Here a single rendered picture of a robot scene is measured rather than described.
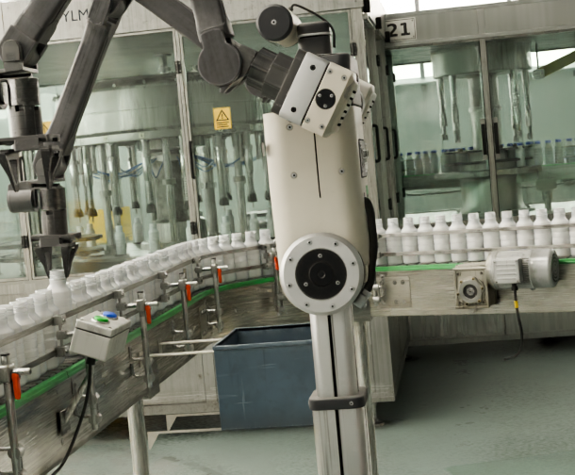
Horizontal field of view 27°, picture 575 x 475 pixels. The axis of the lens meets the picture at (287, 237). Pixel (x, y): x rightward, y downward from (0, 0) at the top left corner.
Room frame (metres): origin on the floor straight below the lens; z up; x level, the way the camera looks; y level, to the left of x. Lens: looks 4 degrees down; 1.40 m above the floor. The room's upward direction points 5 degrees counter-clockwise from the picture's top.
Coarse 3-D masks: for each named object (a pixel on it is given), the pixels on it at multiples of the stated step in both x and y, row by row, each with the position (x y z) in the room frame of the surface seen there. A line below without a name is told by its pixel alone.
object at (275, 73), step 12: (264, 48) 2.10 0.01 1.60; (264, 60) 2.08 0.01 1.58; (276, 60) 2.07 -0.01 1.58; (288, 60) 2.07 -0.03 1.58; (300, 60) 2.05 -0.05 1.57; (252, 72) 2.08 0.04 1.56; (264, 72) 2.07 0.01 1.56; (276, 72) 2.06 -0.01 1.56; (288, 72) 2.06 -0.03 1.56; (252, 84) 2.10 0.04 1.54; (264, 84) 2.07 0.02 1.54; (276, 84) 2.06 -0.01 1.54; (288, 84) 2.06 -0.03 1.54; (276, 96) 2.08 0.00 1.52; (276, 108) 2.06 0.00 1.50
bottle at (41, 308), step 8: (32, 296) 2.52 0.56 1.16; (40, 296) 2.52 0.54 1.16; (40, 304) 2.52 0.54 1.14; (40, 312) 2.52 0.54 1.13; (48, 312) 2.53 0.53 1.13; (48, 328) 2.52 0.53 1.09; (48, 336) 2.52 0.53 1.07; (56, 336) 2.54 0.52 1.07; (48, 344) 2.52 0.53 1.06; (56, 344) 2.53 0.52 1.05; (48, 360) 2.51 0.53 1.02; (56, 360) 2.53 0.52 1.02; (48, 368) 2.51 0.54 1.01; (56, 368) 2.53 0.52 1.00
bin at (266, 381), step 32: (160, 352) 3.27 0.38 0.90; (192, 352) 3.05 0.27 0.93; (224, 352) 2.99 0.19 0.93; (256, 352) 2.98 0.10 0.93; (288, 352) 2.97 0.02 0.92; (224, 384) 2.99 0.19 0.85; (256, 384) 2.98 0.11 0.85; (288, 384) 2.97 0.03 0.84; (224, 416) 2.99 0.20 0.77; (256, 416) 2.98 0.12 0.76; (288, 416) 2.97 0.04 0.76
